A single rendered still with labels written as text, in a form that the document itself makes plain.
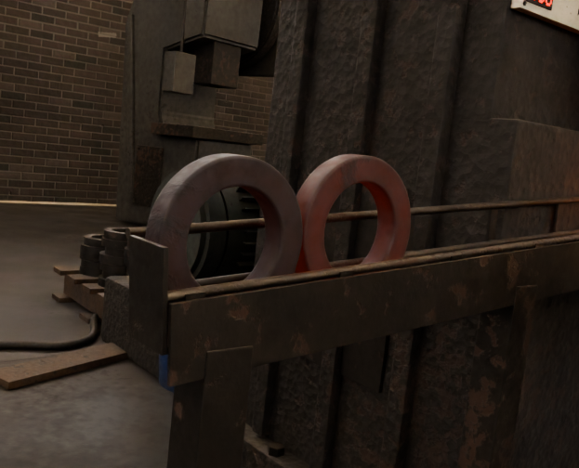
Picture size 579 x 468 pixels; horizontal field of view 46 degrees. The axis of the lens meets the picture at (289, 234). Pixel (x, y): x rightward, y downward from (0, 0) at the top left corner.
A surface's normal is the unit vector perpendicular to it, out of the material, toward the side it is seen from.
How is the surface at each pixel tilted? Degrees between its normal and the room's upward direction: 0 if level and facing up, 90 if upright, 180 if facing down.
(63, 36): 90
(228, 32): 92
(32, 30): 90
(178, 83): 90
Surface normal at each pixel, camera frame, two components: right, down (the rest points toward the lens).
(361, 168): 0.62, 0.16
